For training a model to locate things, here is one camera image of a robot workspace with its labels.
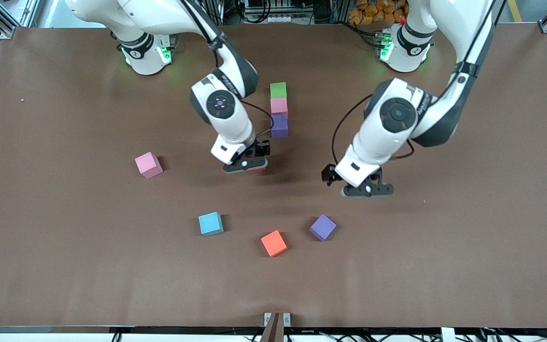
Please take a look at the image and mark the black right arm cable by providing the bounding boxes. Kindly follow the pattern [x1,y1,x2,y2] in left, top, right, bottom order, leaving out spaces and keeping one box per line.
[179,0,274,141]

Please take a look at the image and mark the light blue foam block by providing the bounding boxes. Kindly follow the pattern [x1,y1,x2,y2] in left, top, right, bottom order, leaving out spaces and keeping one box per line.
[198,211,224,237]

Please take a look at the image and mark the brown tapered post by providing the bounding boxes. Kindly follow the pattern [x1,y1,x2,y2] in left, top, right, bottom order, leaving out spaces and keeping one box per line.
[259,312,284,342]

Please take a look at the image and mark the black cable bundle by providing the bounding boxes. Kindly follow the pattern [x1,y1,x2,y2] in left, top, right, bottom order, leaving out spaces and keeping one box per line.
[480,319,547,342]

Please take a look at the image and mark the white table edge rail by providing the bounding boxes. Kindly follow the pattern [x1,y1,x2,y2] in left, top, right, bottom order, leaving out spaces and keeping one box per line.
[0,326,547,342]

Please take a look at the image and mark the purple foam block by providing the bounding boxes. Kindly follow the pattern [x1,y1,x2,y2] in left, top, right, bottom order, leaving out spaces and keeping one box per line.
[309,214,337,242]
[270,115,289,139]

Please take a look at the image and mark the bag of orange items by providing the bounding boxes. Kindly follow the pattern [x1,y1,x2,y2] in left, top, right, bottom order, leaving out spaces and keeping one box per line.
[348,0,407,24]

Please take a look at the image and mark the dark electronics device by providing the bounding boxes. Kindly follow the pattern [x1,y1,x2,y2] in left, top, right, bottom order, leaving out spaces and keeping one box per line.
[243,0,302,23]

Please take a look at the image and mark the metal bracket with screws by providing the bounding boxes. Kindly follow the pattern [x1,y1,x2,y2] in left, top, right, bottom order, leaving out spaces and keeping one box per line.
[264,312,292,327]

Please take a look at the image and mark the orange foam block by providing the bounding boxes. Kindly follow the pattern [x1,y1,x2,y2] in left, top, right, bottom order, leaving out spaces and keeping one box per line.
[260,230,288,257]

